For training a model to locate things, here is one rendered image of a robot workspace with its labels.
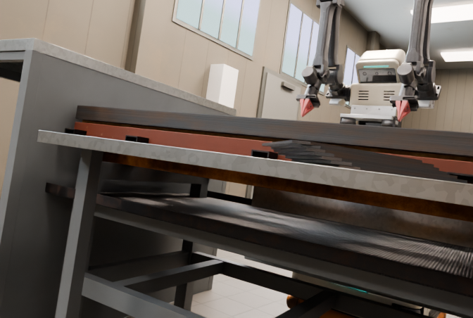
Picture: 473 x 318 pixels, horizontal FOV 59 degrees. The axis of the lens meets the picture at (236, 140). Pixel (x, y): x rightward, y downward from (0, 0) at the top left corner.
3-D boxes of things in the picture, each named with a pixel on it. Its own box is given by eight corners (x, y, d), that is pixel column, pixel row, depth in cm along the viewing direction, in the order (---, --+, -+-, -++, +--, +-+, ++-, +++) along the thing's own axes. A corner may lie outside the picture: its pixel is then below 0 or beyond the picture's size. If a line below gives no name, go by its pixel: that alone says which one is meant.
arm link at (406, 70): (426, 71, 176) (405, 71, 181) (421, 51, 168) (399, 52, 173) (420, 93, 171) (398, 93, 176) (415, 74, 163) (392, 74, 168)
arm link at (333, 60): (348, -6, 210) (329, -4, 216) (336, -13, 199) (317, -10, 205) (343, 84, 213) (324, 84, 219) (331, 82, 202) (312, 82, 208)
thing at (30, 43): (32, 49, 137) (34, 37, 138) (-58, 53, 168) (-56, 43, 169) (236, 116, 248) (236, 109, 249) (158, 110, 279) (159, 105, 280)
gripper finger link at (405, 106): (403, 115, 162) (408, 96, 166) (384, 115, 167) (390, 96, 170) (406, 126, 167) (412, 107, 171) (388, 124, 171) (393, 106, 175)
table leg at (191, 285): (182, 314, 198) (203, 171, 201) (172, 310, 201) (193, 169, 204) (190, 312, 203) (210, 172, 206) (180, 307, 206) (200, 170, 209)
